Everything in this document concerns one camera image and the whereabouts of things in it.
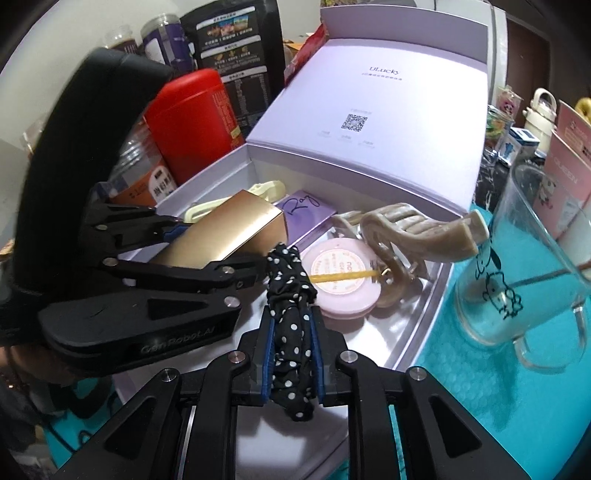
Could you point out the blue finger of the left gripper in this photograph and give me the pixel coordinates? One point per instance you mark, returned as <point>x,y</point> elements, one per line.
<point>173,232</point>
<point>239,271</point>

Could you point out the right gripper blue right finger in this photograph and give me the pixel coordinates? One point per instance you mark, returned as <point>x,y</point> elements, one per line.
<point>316,355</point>

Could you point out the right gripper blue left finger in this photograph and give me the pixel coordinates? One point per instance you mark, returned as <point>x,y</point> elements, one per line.
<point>265,354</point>

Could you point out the gold rectangular box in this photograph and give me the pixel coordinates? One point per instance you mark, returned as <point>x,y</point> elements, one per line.
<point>242,224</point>

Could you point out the black polka dot scrunchie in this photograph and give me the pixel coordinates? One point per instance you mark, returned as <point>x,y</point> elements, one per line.
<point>289,297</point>

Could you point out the round pink compact with band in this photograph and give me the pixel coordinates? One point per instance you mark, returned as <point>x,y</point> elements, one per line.
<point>344,273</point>

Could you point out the orange labelled wide jar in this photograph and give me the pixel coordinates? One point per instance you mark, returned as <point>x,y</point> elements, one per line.
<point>141,176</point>

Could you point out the purple small card box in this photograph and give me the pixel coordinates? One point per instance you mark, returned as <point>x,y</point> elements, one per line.
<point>307,218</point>

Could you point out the lavender gift box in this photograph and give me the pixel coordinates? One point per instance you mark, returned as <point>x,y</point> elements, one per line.
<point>392,109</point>

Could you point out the red cylindrical canister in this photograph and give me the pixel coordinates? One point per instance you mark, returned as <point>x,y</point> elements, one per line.
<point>193,124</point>

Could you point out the beige claw hair clip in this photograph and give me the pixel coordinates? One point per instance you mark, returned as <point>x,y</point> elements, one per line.
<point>405,239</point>

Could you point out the purple lidded jar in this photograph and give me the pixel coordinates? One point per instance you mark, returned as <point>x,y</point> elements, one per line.
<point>164,41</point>

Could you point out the black snack pouch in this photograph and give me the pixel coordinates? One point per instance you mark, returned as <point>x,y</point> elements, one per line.
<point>243,42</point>

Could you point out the teal bubble mailer mat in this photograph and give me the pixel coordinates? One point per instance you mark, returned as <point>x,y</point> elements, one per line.
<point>428,422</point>

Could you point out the glass mug with cartoon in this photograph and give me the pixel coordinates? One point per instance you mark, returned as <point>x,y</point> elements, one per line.
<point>545,322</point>

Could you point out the metal spoon in mug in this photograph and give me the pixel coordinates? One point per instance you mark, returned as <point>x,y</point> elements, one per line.
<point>582,268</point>

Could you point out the white thermos bottle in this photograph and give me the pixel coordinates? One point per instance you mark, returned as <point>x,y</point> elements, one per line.
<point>540,117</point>

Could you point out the white refrigerator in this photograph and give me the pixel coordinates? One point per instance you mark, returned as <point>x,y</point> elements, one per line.
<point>494,18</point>

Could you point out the brown wooden door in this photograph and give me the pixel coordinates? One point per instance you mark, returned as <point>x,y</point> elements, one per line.
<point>528,61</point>

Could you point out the yellow fruit on cups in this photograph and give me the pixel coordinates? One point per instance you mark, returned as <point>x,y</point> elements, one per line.
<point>583,108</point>

